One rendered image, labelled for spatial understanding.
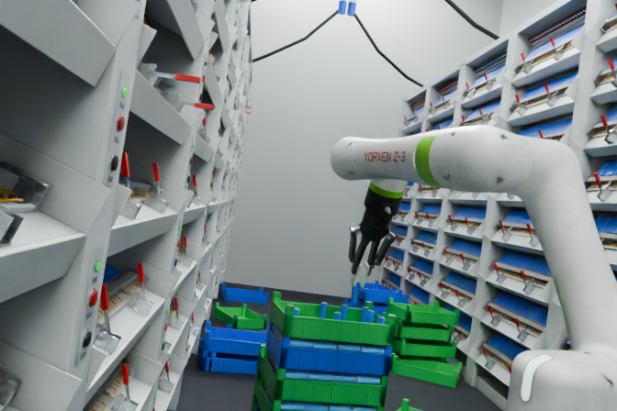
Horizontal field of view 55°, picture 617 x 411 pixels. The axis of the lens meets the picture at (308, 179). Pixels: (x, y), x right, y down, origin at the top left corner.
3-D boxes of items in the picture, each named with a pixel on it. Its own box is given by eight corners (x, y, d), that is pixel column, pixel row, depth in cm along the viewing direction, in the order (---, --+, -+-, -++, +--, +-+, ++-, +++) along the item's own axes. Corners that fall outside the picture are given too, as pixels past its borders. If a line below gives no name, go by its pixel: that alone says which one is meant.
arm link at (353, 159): (458, 187, 120) (460, 132, 119) (413, 186, 114) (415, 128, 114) (359, 181, 151) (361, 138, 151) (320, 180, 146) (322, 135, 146)
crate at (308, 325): (367, 327, 176) (371, 301, 176) (393, 346, 156) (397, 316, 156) (269, 318, 169) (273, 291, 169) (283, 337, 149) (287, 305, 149)
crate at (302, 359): (364, 354, 175) (367, 327, 176) (388, 376, 156) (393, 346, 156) (264, 347, 168) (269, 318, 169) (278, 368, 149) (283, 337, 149)
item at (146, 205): (169, 231, 128) (199, 174, 129) (91, 264, 67) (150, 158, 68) (84, 187, 126) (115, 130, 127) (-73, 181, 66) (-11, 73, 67)
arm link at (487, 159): (532, 197, 104) (539, 129, 104) (478, 190, 98) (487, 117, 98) (459, 193, 120) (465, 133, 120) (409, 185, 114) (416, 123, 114)
